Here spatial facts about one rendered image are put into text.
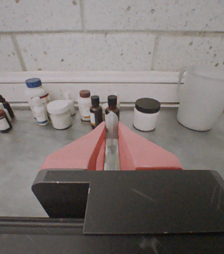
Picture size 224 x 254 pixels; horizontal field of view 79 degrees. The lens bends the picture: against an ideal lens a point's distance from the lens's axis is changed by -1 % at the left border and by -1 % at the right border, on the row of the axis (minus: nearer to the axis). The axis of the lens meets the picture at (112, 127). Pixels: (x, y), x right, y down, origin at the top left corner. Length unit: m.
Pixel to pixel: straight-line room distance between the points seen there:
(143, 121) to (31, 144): 0.29
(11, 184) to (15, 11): 0.46
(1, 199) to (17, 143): 0.15
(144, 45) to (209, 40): 0.20
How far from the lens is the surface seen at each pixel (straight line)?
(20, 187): 0.32
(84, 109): 0.41
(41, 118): 0.44
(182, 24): 0.53
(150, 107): 0.37
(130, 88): 0.48
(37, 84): 0.46
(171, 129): 0.43
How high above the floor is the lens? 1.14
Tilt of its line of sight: 36 degrees down
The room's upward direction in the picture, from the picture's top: straight up
